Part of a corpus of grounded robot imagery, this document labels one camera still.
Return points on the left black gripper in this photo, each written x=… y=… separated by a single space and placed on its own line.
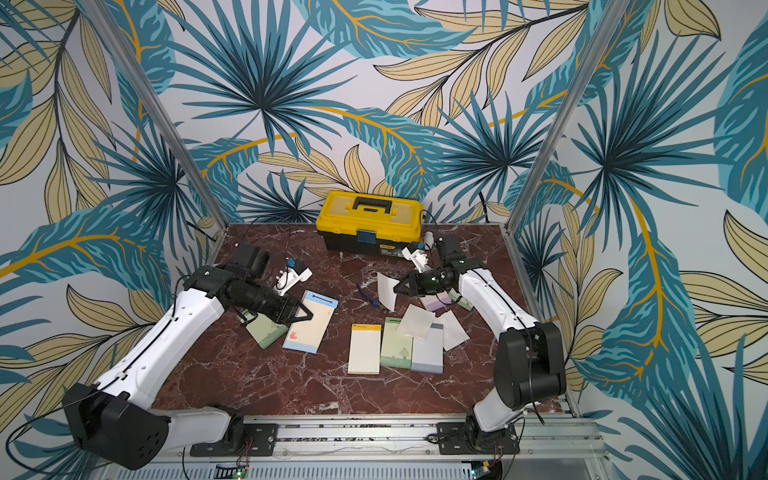
x=286 y=311

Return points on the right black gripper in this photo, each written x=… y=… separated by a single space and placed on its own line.
x=424 y=282

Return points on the blue topped cream memo pad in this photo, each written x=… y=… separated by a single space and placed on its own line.
x=306 y=336

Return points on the torn cream memo page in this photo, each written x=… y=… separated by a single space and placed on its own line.
x=416 y=322

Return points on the small green memo pad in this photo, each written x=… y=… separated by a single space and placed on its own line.
x=264 y=331

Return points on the large green memo pad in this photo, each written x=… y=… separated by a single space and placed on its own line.
x=397 y=347

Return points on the yellow topped cream memo pad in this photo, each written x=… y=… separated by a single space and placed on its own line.
x=364 y=352

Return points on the torn white grid page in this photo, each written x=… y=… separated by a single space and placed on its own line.
x=453 y=332

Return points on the grey white memo pad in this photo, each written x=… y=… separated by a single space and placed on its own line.
x=427 y=354

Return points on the pink memo pad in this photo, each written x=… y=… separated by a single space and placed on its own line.
x=433 y=303

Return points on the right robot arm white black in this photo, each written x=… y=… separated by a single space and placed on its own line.
x=529 y=366

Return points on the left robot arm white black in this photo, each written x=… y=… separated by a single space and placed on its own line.
x=113 y=417

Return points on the small white bottle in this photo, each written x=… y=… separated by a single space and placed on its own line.
x=428 y=239

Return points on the yellow black toolbox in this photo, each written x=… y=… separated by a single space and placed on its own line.
x=369 y=224

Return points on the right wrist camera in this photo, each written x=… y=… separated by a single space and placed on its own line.
x=416 y=253

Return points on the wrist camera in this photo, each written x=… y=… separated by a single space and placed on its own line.
x=295 y=271
x=416 y=253

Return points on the blue handled pliers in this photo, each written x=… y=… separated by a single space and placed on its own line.
x=369 y=298

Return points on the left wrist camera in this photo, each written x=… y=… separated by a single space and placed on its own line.
x=295 y=271

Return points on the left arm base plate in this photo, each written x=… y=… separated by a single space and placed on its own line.
x=244 y=439

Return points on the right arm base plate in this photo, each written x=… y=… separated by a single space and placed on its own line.
x=463 y=438

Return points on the aluminium front rail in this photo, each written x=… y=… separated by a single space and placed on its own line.
x=418 y=446

